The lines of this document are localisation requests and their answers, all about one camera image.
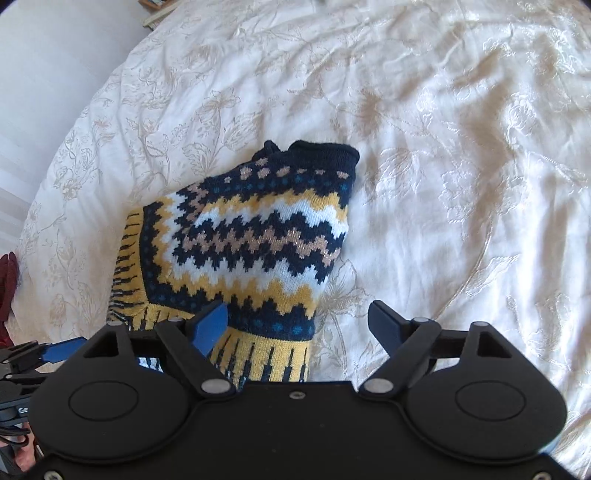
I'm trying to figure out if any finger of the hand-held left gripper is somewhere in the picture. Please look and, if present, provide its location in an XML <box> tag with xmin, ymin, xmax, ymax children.
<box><xmin>0</xmin><ymin>370</ymin><xmax>52</xmax><ymax>387</ymax></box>
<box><xmin>7</xmin><ymin>337</ymin><xmax>88</xmax><ymax>372</ymax></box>

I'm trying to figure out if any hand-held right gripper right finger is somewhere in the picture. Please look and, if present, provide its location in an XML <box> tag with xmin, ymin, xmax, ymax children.
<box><xmin>359</xmin><ymin>300</ymin><xmax>513</xmax><ymax>398</ymax></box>

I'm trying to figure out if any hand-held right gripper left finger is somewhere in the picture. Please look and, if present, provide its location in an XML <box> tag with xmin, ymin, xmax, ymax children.
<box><xmin>83</xmin><ymin>301</ymin><xmax>237</xmax><ymax>400</ymax></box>

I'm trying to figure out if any navy yellow zigzag knit sweater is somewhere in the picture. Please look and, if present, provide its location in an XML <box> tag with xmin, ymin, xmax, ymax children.
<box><xmin>105</xmin><ymin>140</ymin><xmax>361</xmax><ymax>384</ymax></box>

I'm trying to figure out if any cream embroidered bedspread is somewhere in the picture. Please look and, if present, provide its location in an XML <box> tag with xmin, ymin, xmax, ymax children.
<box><xmin>9</xmin><ymin>0</ymin><xmax>591</xmax><ymax>480</ymax></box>

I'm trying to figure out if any wooden furniture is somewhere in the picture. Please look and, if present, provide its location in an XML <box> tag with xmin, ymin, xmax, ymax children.
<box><xmin>139</xmin><ymin>0</ymin><xmax>177</xmax><ymax>29</ymax></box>

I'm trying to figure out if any black cable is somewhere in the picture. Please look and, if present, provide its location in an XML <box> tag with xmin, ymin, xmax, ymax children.
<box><xmin>0</xmin><ymin>421</ymin><xmax>31</xmax><ymax>446</ymax></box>

